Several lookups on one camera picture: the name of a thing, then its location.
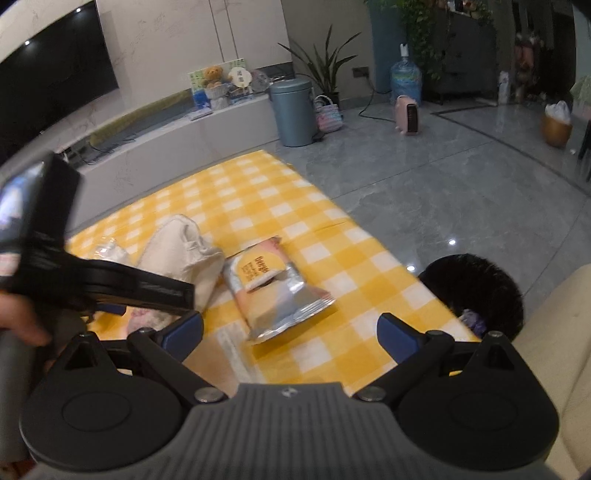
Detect green picture board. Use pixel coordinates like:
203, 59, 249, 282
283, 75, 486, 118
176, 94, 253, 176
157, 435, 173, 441
188, 58, 246, 110

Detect person's left hand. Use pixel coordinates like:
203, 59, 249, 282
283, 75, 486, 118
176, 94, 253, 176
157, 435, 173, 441
0, 292, 52, 347

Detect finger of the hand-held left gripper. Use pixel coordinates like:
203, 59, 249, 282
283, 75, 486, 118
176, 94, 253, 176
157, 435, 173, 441
85, 259, 196, 321

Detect yellow checkered mat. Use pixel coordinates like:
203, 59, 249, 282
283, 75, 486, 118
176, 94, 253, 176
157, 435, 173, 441
65, 148, 482, 398

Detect black wall television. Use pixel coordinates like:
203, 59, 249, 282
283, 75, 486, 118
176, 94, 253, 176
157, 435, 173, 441
0, 0, 119, 155

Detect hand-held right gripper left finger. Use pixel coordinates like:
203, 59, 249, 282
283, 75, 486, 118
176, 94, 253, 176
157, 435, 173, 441
58, 310, 228, 407

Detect pastel woven basket bag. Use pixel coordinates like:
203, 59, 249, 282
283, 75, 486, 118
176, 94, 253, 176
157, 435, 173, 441
314, 95, 344, 134

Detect yellow silver snack packet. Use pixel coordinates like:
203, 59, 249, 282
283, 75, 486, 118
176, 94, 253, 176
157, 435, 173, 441
222, 236, 337, 345

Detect dark grey cabinet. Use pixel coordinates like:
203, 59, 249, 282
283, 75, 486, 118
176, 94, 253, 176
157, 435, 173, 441
428, 4, 502, 103

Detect beige sofa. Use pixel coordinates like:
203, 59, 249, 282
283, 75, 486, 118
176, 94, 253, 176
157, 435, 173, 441
507, 262, 591, 480

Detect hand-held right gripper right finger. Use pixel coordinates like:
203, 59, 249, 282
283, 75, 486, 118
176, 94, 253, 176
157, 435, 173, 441
352, 312, 518, 405

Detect marble television console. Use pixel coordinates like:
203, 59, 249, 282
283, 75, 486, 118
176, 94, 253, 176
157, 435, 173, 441
55, 90, 283, 232

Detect tall snake plant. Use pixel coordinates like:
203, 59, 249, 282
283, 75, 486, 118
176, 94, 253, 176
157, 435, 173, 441
278, 25, 363, 108

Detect pink space heater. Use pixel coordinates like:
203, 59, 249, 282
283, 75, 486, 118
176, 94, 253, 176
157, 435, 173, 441
394, 95, 422, 137

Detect bushy ivy plant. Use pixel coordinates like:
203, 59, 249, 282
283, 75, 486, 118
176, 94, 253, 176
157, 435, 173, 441
364, 0, 445, 80

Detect grey blue trash bin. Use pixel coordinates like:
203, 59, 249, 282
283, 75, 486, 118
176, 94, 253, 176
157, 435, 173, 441
269, 77, 317, 148

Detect blue water jug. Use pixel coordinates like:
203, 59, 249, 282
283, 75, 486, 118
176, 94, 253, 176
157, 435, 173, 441
390, 43, 424, 103

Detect black cables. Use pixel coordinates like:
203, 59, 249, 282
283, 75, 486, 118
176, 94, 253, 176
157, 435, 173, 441
59, 133, 136, 165

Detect gold bin with white bag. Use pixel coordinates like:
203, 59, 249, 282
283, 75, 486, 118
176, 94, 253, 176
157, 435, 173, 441
540, 100, 574, 149

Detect black fuzzy round basket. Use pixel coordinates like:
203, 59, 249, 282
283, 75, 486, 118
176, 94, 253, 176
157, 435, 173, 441
417, 253, 525, 339

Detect pink knitted item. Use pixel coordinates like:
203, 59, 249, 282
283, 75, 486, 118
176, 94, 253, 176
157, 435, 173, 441
128, 306, 177, 331

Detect clear plastic bag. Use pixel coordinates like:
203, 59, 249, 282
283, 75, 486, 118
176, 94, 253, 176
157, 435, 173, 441
87, 237, 131, 267

